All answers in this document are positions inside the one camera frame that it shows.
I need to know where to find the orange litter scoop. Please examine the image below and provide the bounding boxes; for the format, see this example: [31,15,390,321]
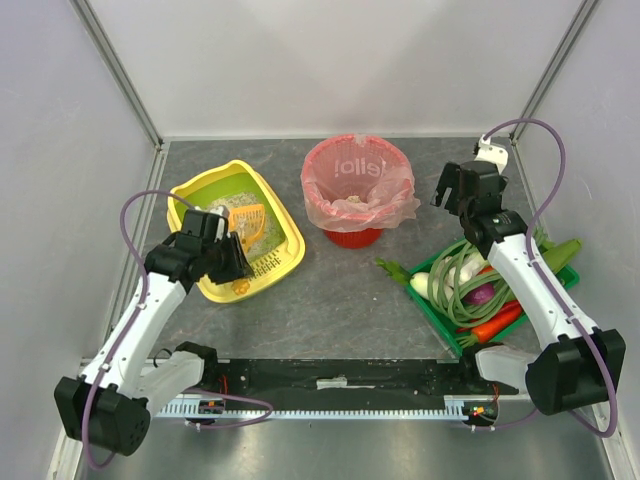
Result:
[228,203,266,294]

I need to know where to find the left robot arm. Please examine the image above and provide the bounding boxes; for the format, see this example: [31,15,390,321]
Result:
[54,207,253,456]

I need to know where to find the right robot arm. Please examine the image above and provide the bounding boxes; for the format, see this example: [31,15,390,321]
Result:
[431,161,626,418]

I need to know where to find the cat litter sand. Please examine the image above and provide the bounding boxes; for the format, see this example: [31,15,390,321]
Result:
[205,192,283,262]

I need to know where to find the yellow litter box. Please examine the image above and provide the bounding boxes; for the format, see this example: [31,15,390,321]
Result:
[171,159,306,303]

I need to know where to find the green long beans bundle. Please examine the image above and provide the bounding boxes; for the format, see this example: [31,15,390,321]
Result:
[428,239,514,327]

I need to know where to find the white radish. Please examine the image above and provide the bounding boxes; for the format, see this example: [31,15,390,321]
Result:
[409,272,430,300]

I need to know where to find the purple onion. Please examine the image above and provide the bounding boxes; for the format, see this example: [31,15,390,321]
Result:
[463,283,495,306]

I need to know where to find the green leafy vegetable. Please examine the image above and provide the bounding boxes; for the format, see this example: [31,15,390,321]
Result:
[542,238,583,275]

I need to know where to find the red plastic waste basket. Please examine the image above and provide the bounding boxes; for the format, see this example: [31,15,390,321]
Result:
[301,133,414,250]

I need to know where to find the pink plastic bin liner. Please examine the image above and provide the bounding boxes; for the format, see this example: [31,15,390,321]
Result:
[300,132,422,231]

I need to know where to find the red chili pepper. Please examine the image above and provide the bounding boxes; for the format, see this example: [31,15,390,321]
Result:
[454,299,519,334]

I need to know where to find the orange carrot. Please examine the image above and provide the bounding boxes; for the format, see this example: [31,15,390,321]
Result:
[457,304,523,348]

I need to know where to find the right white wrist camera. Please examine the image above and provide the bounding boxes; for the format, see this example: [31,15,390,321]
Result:
[474,137,509,174]

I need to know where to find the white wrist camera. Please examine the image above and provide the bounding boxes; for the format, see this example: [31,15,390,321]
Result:
[474,137,509,174]
[208,205,230,242]

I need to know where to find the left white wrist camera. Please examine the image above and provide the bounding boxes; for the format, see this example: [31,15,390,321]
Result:
[208,205,230,242]

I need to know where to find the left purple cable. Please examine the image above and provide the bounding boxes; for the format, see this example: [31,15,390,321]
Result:
[79,189,275,471]

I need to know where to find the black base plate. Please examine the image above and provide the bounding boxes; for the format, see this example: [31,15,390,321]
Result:
[190,359,517,409]

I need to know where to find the grey slotted cable duct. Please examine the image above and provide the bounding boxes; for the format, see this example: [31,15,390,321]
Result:
[155,394,495,421]

